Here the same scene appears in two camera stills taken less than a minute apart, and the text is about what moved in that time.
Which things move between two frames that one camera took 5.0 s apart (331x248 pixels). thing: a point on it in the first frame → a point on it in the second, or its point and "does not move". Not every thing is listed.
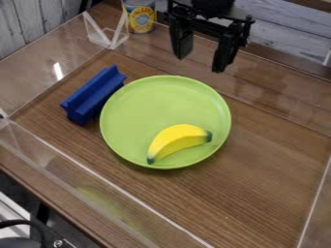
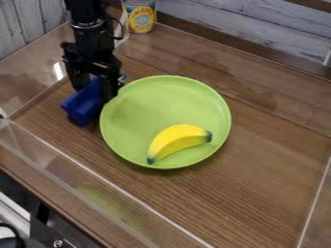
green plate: (148, 105) does not move
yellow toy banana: (176, 139) does not move
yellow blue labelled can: (141, 15) does not move
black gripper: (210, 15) → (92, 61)
